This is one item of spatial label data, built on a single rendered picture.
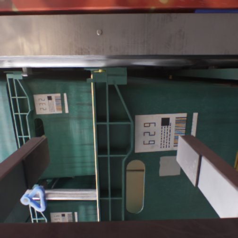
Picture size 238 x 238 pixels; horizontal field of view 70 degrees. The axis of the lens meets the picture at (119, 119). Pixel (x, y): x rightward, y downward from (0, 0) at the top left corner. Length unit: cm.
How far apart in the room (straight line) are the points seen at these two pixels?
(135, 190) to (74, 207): 43
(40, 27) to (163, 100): 28
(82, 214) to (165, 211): 45
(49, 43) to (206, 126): 33
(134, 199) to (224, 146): 19
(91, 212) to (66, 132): 34
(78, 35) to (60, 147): 38
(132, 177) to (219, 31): 33
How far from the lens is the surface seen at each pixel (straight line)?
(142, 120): 27
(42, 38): 40
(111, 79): 23
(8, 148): 71
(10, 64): 59
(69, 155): 63
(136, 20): 38
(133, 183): 34
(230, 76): 42
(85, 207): 74
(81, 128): 58
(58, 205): 76
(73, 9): 39
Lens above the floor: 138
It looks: 1 degrees up
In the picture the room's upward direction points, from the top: 90 degrees counter-clockwise
